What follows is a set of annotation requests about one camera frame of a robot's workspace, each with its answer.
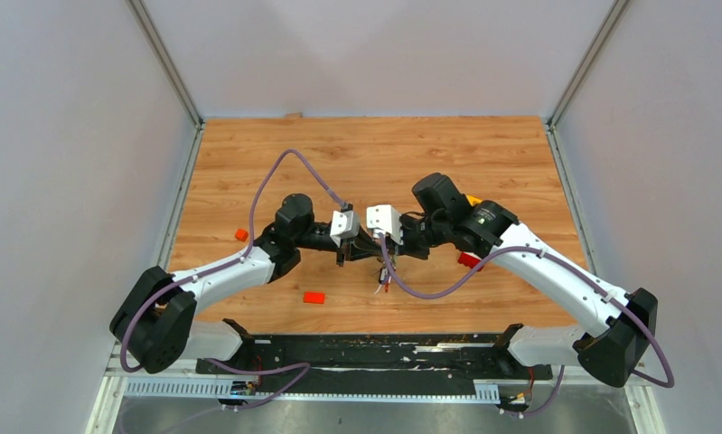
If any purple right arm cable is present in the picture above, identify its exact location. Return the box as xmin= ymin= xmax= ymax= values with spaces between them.
xmin=377 ymin=233 xmax=676 ymax=419

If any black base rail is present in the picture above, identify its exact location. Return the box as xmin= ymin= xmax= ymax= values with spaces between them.
xmin=195 ymin=332 xmax=553 ymax=396

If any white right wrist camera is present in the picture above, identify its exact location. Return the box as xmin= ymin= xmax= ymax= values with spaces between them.
xmin=366 ymin=204 xmax=403 ymax=245

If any tiny orange cube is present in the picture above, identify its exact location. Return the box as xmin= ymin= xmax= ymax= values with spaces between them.
xmin=234 ymin=228 xmax=249 ymax=242

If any red tray with white slots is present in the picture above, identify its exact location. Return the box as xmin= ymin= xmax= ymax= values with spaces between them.
xmin=457 ymin=251 xmax=483 ymax=270

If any small orange red block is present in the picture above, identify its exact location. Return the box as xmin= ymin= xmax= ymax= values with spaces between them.
xmin=303 ymin=291 xmax=326 ymax=305

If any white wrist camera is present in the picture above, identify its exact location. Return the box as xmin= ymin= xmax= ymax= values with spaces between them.
xmin=329 ymin=210 xmax=360 ymax=247
xmin=366 ymin=204 xmax=403 ymax=245

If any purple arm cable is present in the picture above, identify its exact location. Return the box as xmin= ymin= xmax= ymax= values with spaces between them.
xmin=377 ymin=233 xmax=676 ymax=419
xmin=118 ymin=148 xmax=354 ymax=414

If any metal key organizer red handle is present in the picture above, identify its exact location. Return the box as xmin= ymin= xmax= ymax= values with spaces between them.
xmin=378 ymin=257 xmax=392 ymax=293

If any yellow plastic piece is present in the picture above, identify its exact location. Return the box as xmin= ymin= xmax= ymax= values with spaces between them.
xmin=466 ymin=194 xmax=483 ymax=206

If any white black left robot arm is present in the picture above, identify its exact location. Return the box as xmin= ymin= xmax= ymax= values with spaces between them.
xmin=108 ymin=193 xmax=382 ymax=373

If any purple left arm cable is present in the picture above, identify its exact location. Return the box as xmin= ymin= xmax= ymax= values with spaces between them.
xmin=118 ymin=148 xmax=354 ymax=414

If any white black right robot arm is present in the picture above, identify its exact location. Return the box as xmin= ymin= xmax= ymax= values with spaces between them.
xmin=381 ymin=173 xmax=675 ymax=388

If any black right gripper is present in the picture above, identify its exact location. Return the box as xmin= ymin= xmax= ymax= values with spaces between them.
xmin=384 ymin=213 xmax=449 ymax=261

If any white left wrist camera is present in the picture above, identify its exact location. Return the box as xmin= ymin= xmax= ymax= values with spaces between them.
xmin=329 ymin=210 xmax=360 ymax=247

